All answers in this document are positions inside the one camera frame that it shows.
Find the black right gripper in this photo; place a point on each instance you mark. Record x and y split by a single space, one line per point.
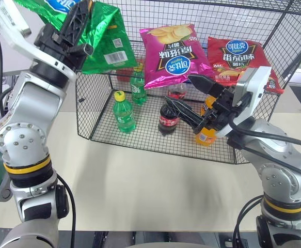
222 113

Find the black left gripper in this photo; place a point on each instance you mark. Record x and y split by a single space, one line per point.
54 45

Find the green chip bag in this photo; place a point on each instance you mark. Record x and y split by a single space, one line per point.
109 31

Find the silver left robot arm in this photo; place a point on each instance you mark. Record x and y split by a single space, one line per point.
18 144

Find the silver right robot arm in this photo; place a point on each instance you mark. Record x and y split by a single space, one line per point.
276 178

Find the cola bottle red label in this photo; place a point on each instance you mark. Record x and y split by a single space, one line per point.
177 90
167 121

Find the orange drink bottle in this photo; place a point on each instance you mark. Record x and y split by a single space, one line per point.
205 138

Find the pink chip bag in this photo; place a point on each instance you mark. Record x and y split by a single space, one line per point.
171 56

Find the red chip bag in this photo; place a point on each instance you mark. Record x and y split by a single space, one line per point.
233 59

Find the red drink bottle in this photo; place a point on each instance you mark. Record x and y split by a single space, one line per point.
124 75

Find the green soda bottle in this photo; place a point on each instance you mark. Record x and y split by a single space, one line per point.
138 87

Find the green drink bottle yellow cap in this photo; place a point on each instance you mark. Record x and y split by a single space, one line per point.
124 116

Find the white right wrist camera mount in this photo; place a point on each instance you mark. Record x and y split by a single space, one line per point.
256 85

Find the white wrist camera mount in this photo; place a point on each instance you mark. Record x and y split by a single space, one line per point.
256 85
10 38

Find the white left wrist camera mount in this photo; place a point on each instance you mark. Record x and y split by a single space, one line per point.
10 38

